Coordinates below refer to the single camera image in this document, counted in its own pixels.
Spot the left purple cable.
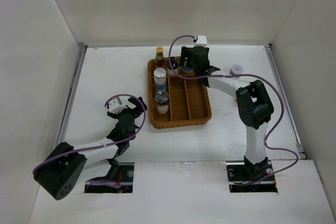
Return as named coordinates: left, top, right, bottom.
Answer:
left=33, top=93, right=148, bottom=175

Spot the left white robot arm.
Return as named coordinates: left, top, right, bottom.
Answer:
left=33, top=94, right=147, bottom=200

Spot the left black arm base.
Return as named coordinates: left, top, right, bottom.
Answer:
left=84, top=159, right=135, bottom=194

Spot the purple cable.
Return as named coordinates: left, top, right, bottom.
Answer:
left=33, top=93, right=148, bottom=175
left=167, top=34, right=300, bottom=187

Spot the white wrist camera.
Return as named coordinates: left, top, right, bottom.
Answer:
left=194, top=35, right=207, bottom=48
left=108, top=97, right=127, bottom=114

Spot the red sauce bottle yellow cap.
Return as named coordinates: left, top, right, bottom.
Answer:
left=154, top=46, right=166, bottom=69

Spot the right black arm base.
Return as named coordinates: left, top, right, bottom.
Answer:
left=226, top=157, right=278, bottom=193

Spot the white lid spice jar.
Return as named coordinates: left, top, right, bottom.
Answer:
left=166, top=57, right=179, bottom=76
left=230, top=64, right=244, bottom=76

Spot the brown wicker basket tray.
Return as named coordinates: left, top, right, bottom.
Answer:
left=147, top=59, right=212, bottom=129

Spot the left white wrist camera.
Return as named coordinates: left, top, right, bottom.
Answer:
left=108, top=97, right=127, bottom=114

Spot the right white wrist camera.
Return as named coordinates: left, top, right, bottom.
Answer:
left=194, top=35, right=207, bottom=48

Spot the blue label bead jar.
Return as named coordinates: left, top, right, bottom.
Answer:
left=153, top=68, right=166, bottom=92
left=181, top=59, right=193, bottom=74

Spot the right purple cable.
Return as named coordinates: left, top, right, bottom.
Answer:
left=167, top=34, right=300, bottom=187

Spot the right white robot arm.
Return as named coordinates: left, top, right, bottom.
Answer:
left=180, top=46, right=274, bottom=180

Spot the black top salt grinder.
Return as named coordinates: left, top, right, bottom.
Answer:
left=155, top=91, right=169, bottom=114

